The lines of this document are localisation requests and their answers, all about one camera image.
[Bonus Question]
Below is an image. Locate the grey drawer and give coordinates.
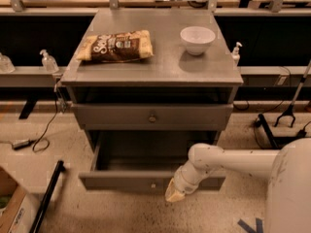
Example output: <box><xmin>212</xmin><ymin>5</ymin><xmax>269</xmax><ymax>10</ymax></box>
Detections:
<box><xmin>78</xmin><ymin>146</ymin><xmax>226</xmax><ymax>192</ymax></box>
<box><xmin>72</xmin><ymin>104</ymin><xmax>233</xmax><ymax>131</ymax></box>

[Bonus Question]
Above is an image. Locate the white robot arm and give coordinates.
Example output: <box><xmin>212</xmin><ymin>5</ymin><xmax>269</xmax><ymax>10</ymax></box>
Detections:
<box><xmin>165</xmin><ymin>138</ymin><xmax>311</xmax><ymax>233</ymax></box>

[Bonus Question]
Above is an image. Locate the grey drawer cabinet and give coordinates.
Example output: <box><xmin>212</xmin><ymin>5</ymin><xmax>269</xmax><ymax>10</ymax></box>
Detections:
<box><xmin>60</xmin><ymin>7</ymin><xmax>245</xmax><ymax>173</ymax></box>

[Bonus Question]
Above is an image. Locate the blue tape mark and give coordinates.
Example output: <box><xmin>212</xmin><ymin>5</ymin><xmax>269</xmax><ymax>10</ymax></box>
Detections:
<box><xmin>237</xmin><ymin>217</ymin><xmax>264</xmax><ymax>233</ymax></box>

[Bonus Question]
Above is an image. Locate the black bar on floor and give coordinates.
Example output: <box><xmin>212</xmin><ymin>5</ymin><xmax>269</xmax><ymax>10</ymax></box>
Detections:
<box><xmin>29</xmin><ymin>160</ymin><xmax>65</xmax><ymax>233</ymax></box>

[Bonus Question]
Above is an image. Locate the black stand base right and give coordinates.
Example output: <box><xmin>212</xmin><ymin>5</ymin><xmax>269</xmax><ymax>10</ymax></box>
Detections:
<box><xmin>255</xmin><ymin>114</ymin><xmax>307</xmax><ymax>150</ymax></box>

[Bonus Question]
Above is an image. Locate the grabber tool with black claw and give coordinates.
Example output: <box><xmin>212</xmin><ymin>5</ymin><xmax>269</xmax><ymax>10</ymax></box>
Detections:
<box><xmin>274</xmin><ymin>60</ymin><xmax>311</xmax><ymax>127</ymax></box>

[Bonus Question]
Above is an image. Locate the white pump bottle right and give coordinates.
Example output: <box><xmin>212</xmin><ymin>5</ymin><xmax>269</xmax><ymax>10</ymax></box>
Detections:
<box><xmin>231</xmin><ymin>42</ymin><xmax>243</xmax><ymax>64</ymax></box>

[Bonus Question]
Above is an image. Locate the cardboard box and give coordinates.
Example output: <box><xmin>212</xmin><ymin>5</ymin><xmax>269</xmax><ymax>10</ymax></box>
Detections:
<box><xmin>0</xmin><ymin>167</ymin><xmax>40</xmax><ymax>233</ymax></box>

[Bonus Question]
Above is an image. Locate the white bowl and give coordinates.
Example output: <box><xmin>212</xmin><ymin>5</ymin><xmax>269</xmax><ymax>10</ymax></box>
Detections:
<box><xmin>180</xmin><ymin>26</ymin><xmax>216</xmax><ymax>55</ymax></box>

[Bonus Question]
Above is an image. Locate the brown chip bag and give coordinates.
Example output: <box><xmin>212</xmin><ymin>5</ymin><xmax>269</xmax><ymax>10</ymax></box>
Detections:
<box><xmin>76</xmin><ymin>30</ymin><xmax>154</xmax><ymax>62</ymax></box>

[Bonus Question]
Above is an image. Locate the clear sanitizer bottle left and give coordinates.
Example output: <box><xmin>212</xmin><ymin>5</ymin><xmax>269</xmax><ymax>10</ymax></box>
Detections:
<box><xmin>40</xmin><ymin>50</ymin><xmax>59</xmax><ymax>73</ymax></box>

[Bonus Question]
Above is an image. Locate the clear plastic dome bottle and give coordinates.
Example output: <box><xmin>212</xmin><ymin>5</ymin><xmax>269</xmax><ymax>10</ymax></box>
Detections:
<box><xmin>0</xmin><ymin>52</ymin><xmax>16</xmax><ymax>73</ymax></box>

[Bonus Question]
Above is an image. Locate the black power adapter with cable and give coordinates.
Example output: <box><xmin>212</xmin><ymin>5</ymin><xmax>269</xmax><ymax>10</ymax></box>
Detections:
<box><xmin>1</xmin><ymin>83</ymin><xmax>65</xmax><ymax>153</ymax></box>

